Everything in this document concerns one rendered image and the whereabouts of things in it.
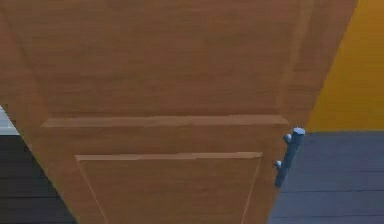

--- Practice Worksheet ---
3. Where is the blue-grey bar door handle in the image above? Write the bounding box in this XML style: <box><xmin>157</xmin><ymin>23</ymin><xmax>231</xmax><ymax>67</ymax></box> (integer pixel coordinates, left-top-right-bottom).
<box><xmin>273</xmin><ymin>126</ymin><xmax>306</xmax><ymax>189</ymax></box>

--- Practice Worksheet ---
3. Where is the brown wooden room door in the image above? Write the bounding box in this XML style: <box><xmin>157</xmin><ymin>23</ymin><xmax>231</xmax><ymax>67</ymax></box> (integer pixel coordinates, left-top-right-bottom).
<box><xmin>0</xmin><ymin>0</ymin><xmax>359</xmax><ymax>224</ymax></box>

